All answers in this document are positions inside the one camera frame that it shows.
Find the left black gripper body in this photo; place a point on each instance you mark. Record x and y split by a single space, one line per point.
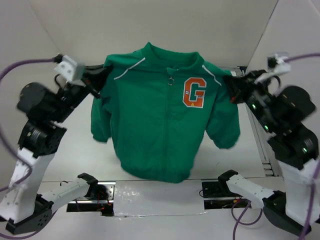
71 95

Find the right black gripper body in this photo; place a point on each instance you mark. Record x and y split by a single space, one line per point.
256 94

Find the metal zipper pull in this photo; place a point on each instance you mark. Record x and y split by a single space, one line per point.
171 80

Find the green jacket with white lining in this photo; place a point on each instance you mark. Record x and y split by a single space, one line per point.
157 129

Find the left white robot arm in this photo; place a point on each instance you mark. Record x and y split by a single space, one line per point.
25 210

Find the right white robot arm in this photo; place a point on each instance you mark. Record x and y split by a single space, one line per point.
296 148

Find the white taped cover plate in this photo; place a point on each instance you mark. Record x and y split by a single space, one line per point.
152 198

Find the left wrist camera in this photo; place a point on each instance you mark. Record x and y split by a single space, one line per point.
71 70

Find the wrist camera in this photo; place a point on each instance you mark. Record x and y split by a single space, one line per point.
276 66
71 70

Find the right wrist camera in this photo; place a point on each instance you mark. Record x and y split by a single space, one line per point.
276 66

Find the aluminium frame rail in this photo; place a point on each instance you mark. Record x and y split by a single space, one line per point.
252 146

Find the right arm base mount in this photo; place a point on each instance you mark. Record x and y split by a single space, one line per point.
217 196

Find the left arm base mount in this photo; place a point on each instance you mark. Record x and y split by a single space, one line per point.
101 199

